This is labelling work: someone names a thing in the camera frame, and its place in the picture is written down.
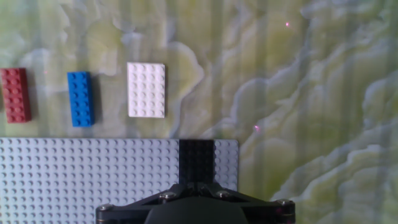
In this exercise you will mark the red Lego brick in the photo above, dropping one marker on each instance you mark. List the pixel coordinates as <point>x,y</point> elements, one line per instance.
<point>15,96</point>

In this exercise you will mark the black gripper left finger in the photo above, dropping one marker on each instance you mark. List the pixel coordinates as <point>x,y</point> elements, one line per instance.
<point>130,211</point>

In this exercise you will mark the green marble pattern mat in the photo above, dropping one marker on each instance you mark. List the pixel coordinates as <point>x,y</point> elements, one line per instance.
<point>295,77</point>

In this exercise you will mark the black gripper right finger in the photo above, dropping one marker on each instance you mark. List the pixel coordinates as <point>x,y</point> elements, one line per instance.
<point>267,211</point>

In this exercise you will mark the large grey Lego baseplate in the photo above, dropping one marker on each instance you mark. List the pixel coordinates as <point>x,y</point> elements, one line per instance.
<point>77,177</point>

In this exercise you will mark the blue Lego brick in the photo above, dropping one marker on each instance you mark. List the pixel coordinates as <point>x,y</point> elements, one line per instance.
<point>81,99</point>

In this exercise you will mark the white Lego plate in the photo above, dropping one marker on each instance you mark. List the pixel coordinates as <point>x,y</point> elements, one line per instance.
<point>146,90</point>

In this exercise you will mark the black Lego plate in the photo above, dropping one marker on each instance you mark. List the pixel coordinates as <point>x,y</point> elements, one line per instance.
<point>196,161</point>

